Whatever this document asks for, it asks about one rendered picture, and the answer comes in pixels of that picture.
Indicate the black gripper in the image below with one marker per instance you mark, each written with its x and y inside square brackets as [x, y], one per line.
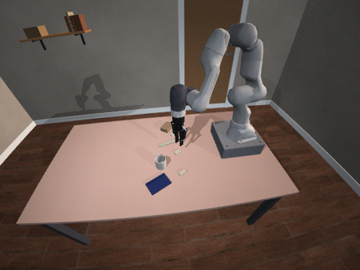
[178, 129]

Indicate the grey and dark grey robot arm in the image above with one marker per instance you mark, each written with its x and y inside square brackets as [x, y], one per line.
[242, 35]

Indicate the dark blue rectangular pad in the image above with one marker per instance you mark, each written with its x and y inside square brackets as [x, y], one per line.
[158, 183]

